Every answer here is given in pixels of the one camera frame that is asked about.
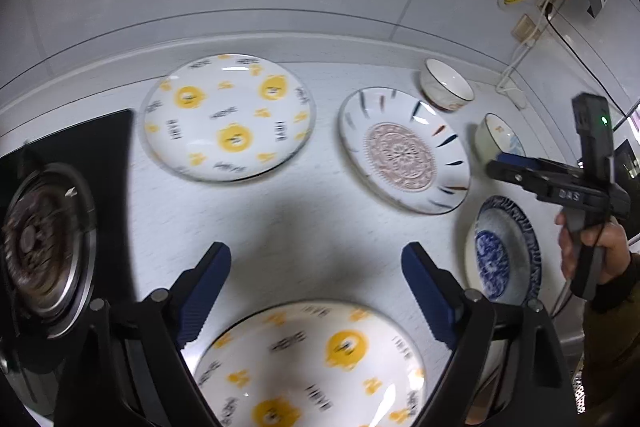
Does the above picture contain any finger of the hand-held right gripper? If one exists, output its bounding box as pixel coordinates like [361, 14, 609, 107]
[487, 160, 541, 196]
[497, 152, 585, 182]

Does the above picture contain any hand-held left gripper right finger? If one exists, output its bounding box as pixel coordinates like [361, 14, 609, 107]
[401, 242, 576, 427]

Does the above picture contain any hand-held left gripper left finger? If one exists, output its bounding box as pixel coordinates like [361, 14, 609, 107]
[55, 242, 233, 427]

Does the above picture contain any pale patterned bowl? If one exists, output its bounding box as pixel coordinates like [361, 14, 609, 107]
[474, 113, 527, 165]

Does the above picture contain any blue and white plate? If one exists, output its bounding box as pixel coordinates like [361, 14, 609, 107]
[465, 195, 543, 305]

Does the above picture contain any white bowl with dark rim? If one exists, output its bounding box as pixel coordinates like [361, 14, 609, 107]
[419, 58, 475, 112]

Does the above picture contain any pink mandala pattern plate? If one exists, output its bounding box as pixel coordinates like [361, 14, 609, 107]
[337, 87, 472, 215]

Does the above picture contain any yellow bear print plate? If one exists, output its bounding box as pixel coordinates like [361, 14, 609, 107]
[139, 53, 317, 182]
[192, 301, 427, 427]

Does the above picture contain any person's right forearm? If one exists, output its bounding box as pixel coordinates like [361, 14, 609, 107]
[582, 251, 640, 414]

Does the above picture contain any person's right hand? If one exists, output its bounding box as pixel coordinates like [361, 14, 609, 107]
[555, 212, 629, 286]

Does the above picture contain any white microwave oven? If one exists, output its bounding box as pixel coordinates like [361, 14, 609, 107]
[614, 138, 640, 182]

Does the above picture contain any round metal stove burner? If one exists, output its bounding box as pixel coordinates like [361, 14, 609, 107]
[0, 162, 97, 340]

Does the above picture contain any gas stove burner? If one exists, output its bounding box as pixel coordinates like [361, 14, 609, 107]
[0, 108, 138, 427]

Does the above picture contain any white power cable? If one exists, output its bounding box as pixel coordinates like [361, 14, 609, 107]
[496, 0, 553, 110]

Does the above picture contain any black cable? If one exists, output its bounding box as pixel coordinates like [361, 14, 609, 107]
[545, 4, 628, 118]

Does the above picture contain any beige wall socket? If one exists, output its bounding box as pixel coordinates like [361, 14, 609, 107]
[511, 14, 535, 42]

